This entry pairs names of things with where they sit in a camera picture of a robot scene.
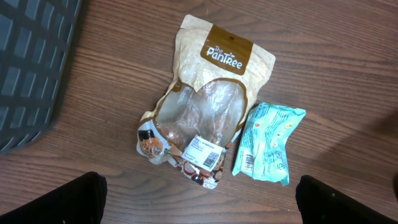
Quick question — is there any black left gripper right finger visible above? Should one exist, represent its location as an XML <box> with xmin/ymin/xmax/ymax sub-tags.
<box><xmin>295</xmin><ymin>175</ymin><xmax>397</xmax><ymax>224</ymax></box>

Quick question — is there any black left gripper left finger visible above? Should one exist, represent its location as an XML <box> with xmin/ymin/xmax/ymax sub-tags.
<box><xmin>1</xmin><ymin>172</ymin><xmax>107</xmax><ymax>224</ymax></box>

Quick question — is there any teal snack packet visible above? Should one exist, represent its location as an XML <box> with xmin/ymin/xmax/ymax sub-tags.
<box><xmin>232</xmin><ymin>103</ymin><xmax>306</xmax><ymax>185</ymax></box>

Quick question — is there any beige brown snack packet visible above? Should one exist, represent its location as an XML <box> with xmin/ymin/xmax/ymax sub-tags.
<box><xmin>137</xmin><ymin>15</ymin><xmax>275</xmax><ymax>189</ymax></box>

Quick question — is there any grey plastic shopping basket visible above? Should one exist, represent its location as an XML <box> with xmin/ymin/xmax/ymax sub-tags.
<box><xmin>1</xmin><ymin>0</ymin><xmax>89</xmax><ymax>154</ymax></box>

